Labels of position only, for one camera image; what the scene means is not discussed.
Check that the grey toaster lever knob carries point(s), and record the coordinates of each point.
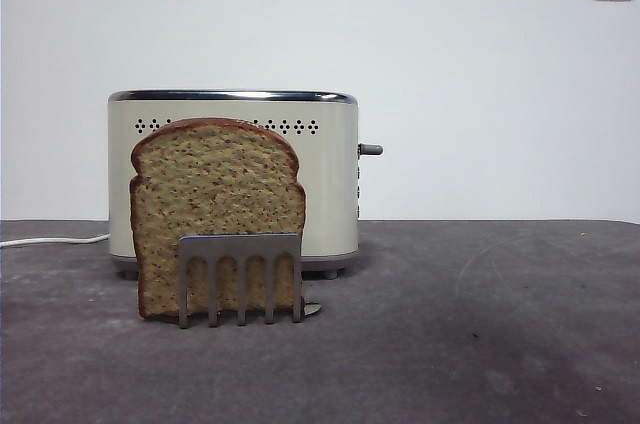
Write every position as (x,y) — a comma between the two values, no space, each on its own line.
(372,149)

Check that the brown wholegrain bread slice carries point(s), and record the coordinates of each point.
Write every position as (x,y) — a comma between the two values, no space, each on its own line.
(215,184)

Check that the cream steel two-slot toaster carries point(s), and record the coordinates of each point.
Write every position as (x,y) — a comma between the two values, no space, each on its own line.
(327,184)

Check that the stainless steel toast rack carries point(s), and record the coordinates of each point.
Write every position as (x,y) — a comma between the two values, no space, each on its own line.
(240,245)

